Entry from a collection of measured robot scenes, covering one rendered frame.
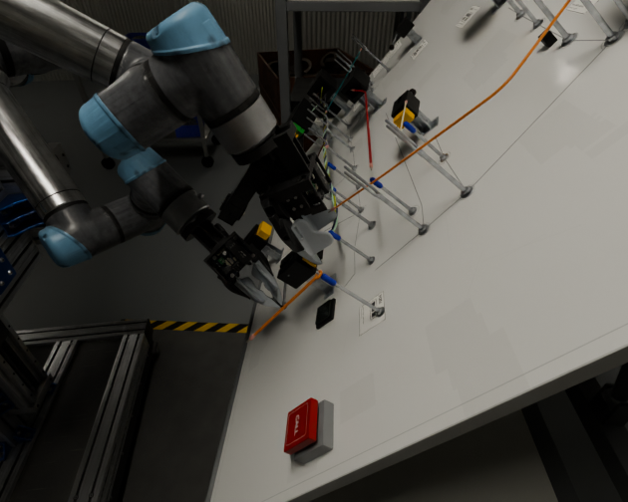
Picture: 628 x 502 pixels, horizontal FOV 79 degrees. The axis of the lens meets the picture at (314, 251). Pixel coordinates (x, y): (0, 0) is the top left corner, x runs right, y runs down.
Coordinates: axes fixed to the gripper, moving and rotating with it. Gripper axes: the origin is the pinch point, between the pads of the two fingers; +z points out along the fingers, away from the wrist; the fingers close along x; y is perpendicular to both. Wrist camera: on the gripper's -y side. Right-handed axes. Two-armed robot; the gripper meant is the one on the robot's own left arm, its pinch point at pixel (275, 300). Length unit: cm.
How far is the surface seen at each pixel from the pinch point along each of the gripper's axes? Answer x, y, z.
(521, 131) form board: 35.3, 30.8, 3.6
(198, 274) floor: -26, -171, -28
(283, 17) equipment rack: 64, -46, -57
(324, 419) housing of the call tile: -5.2, 26.3, 11.4
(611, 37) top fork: 45, 37, 2
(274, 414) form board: -12.0, 11.9, 11.1
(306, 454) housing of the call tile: -9.4, 26.5, 12.6
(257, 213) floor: 32, -220, -35
